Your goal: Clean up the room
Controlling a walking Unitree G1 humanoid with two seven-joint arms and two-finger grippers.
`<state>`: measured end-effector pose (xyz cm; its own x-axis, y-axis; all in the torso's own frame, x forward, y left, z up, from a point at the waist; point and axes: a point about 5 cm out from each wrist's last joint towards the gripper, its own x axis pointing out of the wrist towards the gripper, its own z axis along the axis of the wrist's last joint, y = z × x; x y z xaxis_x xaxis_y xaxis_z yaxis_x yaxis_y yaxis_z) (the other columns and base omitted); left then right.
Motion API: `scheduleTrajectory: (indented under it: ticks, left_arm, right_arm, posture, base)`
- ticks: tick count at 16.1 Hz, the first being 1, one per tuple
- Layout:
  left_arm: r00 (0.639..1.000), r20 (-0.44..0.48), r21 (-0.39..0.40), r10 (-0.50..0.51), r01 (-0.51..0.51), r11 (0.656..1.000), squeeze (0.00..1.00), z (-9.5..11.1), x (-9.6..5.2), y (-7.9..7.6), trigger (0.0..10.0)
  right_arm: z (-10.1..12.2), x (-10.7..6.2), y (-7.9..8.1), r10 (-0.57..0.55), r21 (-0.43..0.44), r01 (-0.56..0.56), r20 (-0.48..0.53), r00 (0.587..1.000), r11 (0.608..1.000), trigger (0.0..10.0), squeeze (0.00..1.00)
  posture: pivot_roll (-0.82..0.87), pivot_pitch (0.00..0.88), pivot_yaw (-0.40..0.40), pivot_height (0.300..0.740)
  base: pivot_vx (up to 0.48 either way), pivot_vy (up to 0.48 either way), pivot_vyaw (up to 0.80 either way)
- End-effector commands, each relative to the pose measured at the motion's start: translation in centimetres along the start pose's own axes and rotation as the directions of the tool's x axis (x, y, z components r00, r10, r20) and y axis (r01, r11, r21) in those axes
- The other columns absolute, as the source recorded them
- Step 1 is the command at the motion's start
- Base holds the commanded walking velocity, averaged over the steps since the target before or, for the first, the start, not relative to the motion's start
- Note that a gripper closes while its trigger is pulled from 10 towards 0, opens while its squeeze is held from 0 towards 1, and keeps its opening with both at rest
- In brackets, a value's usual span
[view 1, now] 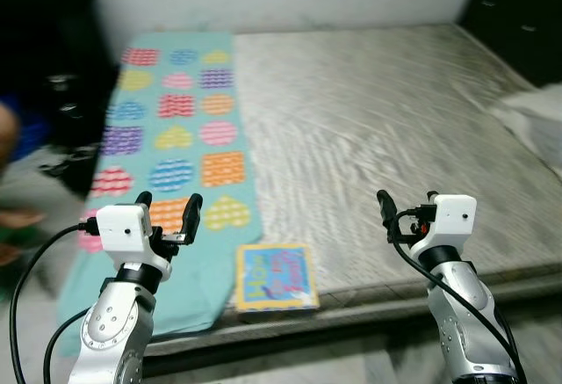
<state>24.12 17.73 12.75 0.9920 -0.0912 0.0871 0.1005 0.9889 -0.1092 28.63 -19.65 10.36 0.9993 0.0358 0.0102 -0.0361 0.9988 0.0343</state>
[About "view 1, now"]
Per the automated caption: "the colourful children's board book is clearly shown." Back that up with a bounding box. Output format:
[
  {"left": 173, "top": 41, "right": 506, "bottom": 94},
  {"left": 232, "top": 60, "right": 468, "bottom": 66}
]
[{"left": 234, "top": 243, "right": 321, "bottom": 313}]

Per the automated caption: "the white pillow with tree print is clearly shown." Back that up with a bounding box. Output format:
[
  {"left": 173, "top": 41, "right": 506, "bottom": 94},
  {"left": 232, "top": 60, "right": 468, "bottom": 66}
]
[{"left": 487, "top": 83, "right": 562, "bottom": 174}]

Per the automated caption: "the teal heart-print blanket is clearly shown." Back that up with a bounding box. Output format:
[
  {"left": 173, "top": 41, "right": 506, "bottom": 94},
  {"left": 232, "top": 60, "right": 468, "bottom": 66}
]
[{"left": 57, "top": 31, "right": 264, "bottom": 337}]

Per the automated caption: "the cream quilted mattress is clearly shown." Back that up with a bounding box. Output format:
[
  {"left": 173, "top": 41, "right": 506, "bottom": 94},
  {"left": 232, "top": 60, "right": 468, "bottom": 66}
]
[{"left": 114, "top": 22, "right": 562, "bottom": 350}]

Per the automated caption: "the blue plastic crate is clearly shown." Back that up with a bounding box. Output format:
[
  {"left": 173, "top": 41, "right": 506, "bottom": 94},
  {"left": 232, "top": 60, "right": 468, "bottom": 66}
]
[{"left": 0, "top": 94, "right": 45, "bottom": 162}]

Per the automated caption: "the dark tufted headboard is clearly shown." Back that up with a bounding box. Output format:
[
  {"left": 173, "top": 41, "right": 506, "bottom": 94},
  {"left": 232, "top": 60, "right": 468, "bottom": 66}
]
[{"left": 457, "top": 0, "right": 562, "bottom": 86}]

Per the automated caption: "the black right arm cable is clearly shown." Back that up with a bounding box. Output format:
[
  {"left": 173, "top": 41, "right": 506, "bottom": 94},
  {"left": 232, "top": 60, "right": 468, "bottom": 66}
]
[{"left": 391, "top": 211, "right": 525, "bottom": 378}]

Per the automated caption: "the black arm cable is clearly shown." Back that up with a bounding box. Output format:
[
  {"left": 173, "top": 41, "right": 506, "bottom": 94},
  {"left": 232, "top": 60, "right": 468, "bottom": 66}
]
[
  {"left": 9, "top": 216, "right": 101, "bottom": 384},
  {"left": 391, "top": 211, "right": 525, "bottom": 378}
]

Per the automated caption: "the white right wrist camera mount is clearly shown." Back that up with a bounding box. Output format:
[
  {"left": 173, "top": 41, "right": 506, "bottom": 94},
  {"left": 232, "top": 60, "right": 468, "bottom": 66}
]
[{"left": 408, "top": 194, "right": 478, "bottom": 260}]

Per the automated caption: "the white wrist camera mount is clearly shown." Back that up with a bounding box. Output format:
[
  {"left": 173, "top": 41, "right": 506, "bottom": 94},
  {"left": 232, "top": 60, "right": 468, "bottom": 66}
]
[
  {"left": 95, "top": 204, "right": 152, "bottom": 266},
  {"left": 408, "top": 194, "right": 478, "bottom": 260}
]

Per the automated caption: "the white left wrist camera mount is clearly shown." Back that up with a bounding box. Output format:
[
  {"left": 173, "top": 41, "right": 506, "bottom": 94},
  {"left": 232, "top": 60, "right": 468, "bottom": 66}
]
[{"left": 95, "top": 204, "right": 152, "bottom": 266}]

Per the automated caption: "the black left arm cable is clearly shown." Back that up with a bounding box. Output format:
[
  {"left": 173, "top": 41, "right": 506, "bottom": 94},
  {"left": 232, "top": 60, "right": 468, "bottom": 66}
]
[{"left": 9, "top": 216, "right": 101, "bottom": 384}]

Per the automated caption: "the black strapped bag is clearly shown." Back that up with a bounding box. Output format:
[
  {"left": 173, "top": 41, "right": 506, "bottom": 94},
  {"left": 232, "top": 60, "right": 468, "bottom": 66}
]
[{"left": 35, "top": 68, "right": 115, "bottom": 200}]

